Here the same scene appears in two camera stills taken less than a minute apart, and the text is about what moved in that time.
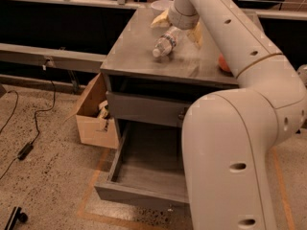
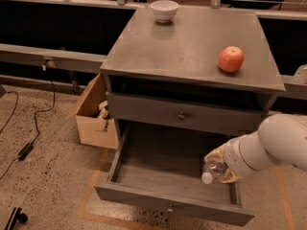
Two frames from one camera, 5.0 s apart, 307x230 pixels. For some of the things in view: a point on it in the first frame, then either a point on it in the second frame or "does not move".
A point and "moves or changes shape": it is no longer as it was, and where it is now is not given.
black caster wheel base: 16,215 does not move
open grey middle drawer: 148,166 does not move
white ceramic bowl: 160,6 does not move
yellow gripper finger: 162,21 -> 216,155
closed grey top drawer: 148,108 does not move
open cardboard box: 96,127 does not move
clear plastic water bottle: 166,42 moves or changes shape
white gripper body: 179,20 -> 230,159
